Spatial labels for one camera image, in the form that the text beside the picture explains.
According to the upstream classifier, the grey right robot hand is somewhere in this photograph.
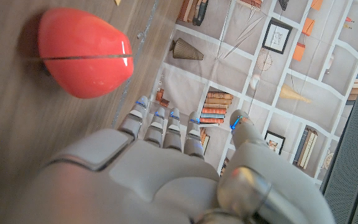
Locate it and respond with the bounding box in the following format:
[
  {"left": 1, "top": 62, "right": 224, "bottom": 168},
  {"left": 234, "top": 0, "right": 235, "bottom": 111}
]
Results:
[{"left": 11, "top": 95, "right": 335, "bottom": 224}]

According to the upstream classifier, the red ball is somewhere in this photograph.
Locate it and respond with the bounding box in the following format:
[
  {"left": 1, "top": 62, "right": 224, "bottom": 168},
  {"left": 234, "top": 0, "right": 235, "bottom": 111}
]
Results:
[{"left": 37, "top": 7, "right": 135, "bottom": 100}]

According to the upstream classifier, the printed bookshelf backdrop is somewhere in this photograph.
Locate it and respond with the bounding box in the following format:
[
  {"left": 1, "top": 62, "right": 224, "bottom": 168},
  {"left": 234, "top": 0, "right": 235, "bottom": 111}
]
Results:
[{"left": 113, "top": 0, "right": 358, "bottom": 187}]

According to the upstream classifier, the dark perforated partition panel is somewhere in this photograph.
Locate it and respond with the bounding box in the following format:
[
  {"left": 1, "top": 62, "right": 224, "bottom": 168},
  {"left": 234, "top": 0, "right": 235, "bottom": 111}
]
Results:
[{"left": 320, "top": 55, "right": 358, "bottom": 224}]

